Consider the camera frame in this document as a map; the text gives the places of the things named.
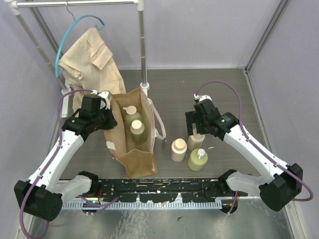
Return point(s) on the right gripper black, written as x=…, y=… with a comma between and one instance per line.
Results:
x=192, y=117

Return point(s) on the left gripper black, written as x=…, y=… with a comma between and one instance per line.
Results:
x=109, y=119

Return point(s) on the green pump bottle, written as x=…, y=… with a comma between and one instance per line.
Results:
x=131, y=115
x=197, y=160

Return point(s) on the green bottle beige cap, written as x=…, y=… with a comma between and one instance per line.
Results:
x=138, y=132

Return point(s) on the brown canvas bag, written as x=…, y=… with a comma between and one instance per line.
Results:
x=138, y=159

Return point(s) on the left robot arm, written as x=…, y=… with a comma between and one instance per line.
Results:
x=41, y=195

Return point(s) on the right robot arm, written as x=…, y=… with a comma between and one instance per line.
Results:
x=278, y=182

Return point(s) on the beige shirt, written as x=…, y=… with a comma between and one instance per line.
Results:
x=88, y=64

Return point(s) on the teal clothes hanger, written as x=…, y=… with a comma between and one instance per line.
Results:
x=57, y=72

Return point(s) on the white clothes rack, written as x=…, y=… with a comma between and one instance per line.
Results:
x=15, y=7

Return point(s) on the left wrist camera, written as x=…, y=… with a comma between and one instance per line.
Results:
x=106, y=98

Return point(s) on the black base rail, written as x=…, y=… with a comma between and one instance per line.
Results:
x=159, y=190

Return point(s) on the white cable tray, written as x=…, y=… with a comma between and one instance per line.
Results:
x=176, y=205

